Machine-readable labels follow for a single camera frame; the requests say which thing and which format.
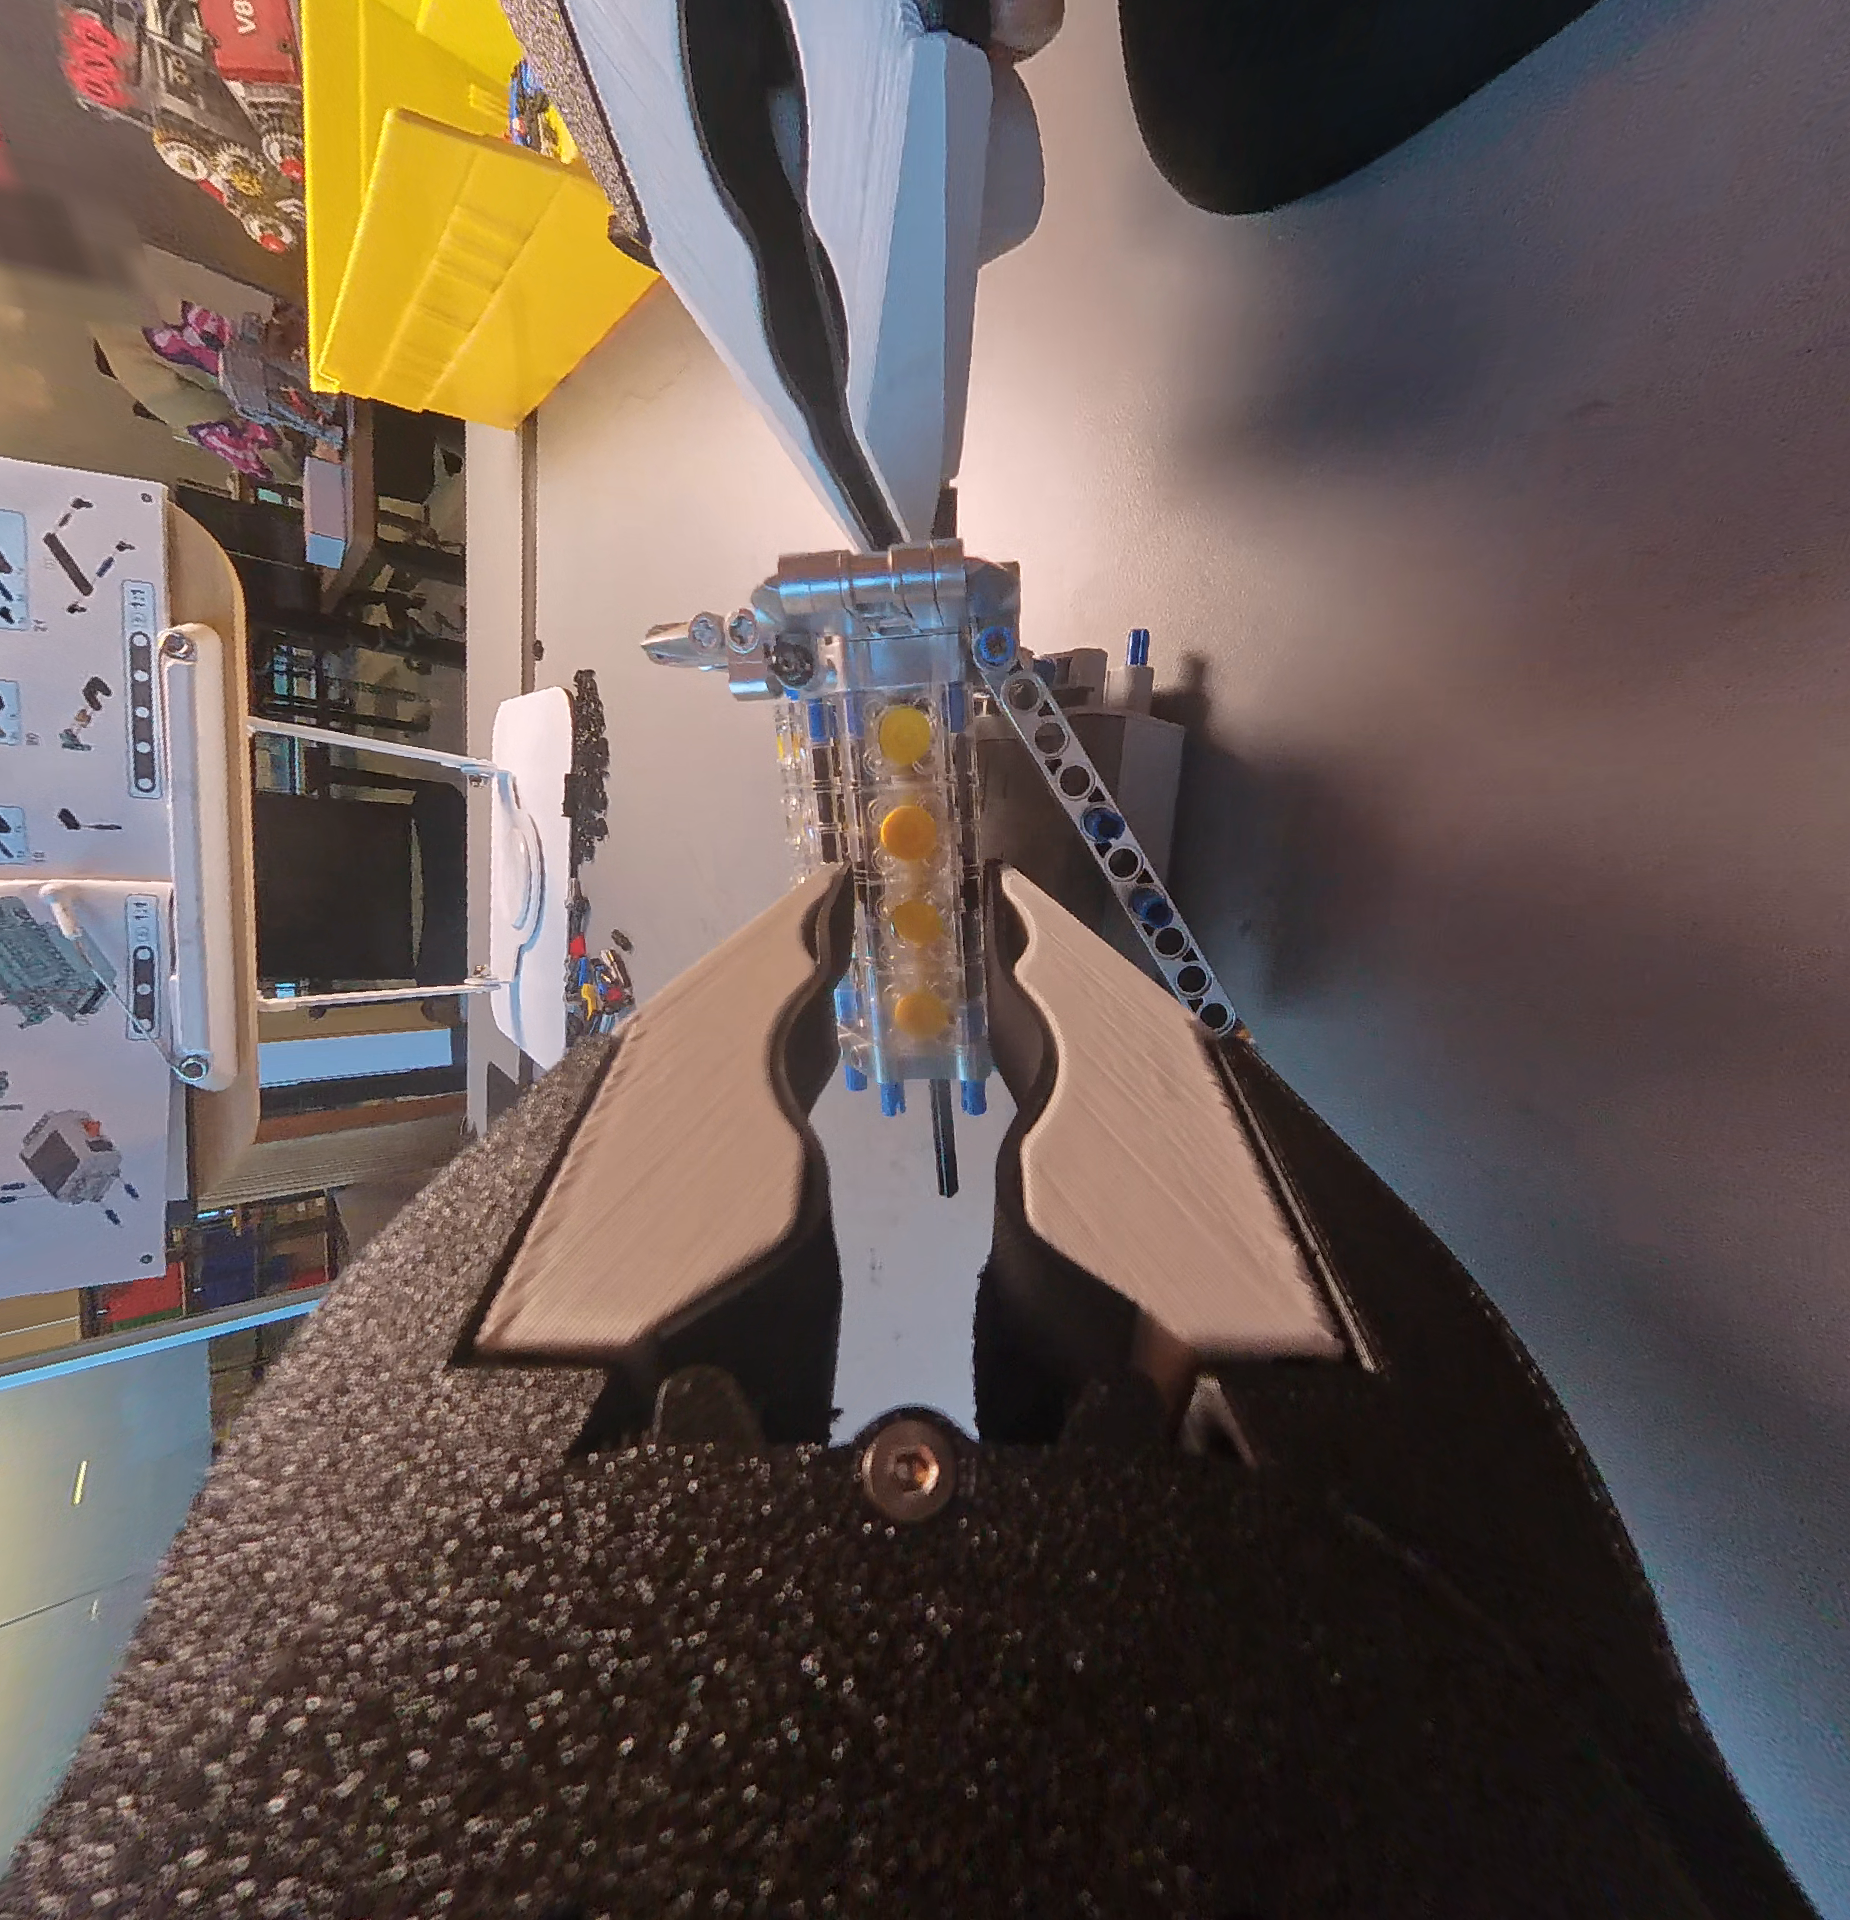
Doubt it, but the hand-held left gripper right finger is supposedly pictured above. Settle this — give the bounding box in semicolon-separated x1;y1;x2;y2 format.
990;867;1367;1374

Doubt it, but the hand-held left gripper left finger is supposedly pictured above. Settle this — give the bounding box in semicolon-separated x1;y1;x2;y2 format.
459;871;861;1369

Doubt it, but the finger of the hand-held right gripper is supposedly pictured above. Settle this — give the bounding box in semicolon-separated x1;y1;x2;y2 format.
566;0;902;555
792;0;1004;555

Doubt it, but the grey brick engine model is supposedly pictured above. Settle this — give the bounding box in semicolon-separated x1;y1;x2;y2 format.
642;542;1242;1202

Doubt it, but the yellow plastic bin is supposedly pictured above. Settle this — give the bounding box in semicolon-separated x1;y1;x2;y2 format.
303;0;664;427

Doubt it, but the pile of colourful brick parts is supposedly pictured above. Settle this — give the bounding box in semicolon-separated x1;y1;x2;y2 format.
566;901;645;1040

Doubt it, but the white booklet stand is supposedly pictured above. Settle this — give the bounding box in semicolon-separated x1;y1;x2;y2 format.
141;542;574;1087

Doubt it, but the pile of black pins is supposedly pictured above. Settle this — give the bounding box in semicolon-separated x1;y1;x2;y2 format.
564;674;615;879

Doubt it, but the black mesh chair pad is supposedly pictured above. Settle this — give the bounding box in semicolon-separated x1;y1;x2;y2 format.
1122;0;1607;216

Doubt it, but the black product box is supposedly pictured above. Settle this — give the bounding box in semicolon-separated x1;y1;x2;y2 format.
0;0;315;260

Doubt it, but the instruction booklet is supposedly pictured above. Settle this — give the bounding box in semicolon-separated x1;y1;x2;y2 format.
0;452;183;1311

